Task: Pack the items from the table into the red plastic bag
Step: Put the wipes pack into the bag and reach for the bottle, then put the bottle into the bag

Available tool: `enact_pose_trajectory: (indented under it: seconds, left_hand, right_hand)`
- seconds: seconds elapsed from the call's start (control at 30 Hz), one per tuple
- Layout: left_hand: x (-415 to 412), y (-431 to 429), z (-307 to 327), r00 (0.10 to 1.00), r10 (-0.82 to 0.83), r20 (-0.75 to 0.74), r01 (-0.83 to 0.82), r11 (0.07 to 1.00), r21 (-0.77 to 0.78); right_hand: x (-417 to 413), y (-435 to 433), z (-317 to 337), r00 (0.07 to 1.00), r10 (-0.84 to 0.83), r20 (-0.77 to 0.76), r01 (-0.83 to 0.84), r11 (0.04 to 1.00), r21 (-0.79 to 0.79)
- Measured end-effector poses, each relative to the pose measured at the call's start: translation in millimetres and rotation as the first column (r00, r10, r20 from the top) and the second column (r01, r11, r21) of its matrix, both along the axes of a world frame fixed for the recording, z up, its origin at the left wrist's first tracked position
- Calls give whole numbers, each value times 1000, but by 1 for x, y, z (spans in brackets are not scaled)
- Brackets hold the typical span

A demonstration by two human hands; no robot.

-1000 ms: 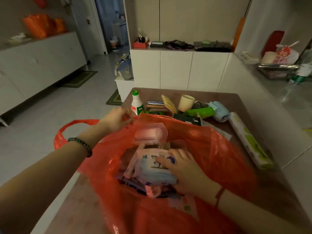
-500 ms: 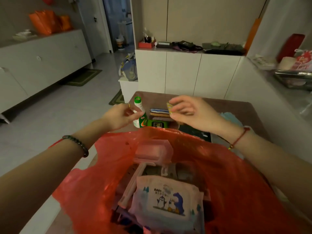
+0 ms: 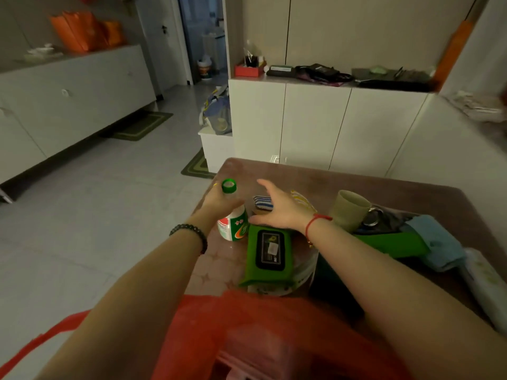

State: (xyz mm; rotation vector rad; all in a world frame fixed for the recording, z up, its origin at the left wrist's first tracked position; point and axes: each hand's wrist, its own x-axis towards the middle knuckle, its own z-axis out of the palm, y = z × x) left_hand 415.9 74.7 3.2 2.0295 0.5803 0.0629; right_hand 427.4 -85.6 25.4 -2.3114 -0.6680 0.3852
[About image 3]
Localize white dishes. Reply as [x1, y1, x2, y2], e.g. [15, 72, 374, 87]
[23, 43, 65, 63]

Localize white low cabinet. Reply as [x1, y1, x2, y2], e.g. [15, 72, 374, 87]
[228, 76, 433, 179]

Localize green wet wipes pack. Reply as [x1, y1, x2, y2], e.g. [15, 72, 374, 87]
[239, 225, 295, 288]

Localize clear bottle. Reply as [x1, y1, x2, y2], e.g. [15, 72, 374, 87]
[243, 39, 259, 68]

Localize blue grey shopping bag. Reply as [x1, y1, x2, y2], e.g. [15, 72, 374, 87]
[199, 85, 233, 136]

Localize metal ring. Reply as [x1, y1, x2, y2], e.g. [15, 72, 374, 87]
[362, 207, 384, 227]

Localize red plastic bag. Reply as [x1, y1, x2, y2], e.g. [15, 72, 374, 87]
[0, 290, 414, 380]

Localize black handbag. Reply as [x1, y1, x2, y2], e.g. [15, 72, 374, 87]
[295, 63, 355, 87]

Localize white bucket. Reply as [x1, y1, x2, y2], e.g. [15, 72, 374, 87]
[196, 55, 214, 80]

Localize dark green door mat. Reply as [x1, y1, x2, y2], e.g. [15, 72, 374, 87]
[110, 111, 174, 142]

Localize yellow patterned packet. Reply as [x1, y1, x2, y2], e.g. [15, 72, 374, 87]
[290, 189, 318, 215]

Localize white door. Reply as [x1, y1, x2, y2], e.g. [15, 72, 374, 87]
[134, 0, 193, 87]

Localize person's left hand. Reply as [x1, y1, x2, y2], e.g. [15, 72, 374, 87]
[193, 183, 245, 231]

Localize dark grey cloth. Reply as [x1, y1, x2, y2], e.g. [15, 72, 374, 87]
[353, 206, 421, 236]

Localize green flat plastic item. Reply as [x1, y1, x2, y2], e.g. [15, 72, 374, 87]
[354, 232, 431, 259]

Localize dark green flat case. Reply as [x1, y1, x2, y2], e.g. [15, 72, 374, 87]
[266, 65, 296, 79]

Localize person's right forearm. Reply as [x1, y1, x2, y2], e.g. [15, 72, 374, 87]
[307, 217, 507, 380]

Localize red string bracelet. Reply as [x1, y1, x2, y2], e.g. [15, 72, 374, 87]
[304, 214, 333, 247]

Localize beige ceramic mug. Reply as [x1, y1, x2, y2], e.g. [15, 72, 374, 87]
[330, 190, 373, 234]

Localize white plastic packet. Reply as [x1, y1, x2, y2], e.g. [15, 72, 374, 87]
[459, 248, 507, 335]

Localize person's left forearm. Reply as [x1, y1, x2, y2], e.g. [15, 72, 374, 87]
[35, 222, 210, 380]

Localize dark flat tray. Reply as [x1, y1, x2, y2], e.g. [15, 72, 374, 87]
[351, 66, 435, 93]

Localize light blue cloth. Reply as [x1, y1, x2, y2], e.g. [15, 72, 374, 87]
[403, 214, 468, 273]

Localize green-capped white drink bottle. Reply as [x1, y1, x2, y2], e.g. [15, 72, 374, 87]
[217, 179, 250, 242]

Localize red box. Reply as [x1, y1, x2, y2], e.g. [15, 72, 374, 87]
[234, 61, 267, 78]

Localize large orange bag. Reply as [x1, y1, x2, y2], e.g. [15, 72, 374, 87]
[49, 11, 104, 53]

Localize beige tall wall cabinet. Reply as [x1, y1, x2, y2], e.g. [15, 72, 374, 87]
[241, 0, 478, 73]

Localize orange long-handled tool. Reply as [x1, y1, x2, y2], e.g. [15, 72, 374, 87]
[433, 0, 492, 92]

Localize white low step box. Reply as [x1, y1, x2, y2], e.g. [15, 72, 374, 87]
[198, 126, 235, 174]

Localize white sideboard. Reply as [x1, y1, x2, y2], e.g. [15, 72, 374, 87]
[0, 44, 157, 186]

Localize person's right hand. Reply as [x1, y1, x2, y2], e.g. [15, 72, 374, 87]
[248, 179, 318, 235]

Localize black bead bracelet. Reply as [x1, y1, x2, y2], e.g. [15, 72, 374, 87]
[169, 224, 208, 255]

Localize crumpled clear plastic bags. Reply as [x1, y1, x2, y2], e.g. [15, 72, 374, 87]
[447, 90, 507, 124]

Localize green striped floor mat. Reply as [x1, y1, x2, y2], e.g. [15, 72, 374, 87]
[181, 148, 217, 179]

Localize small orange bag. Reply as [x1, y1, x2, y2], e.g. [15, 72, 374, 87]
[101, 20, 126, 48]

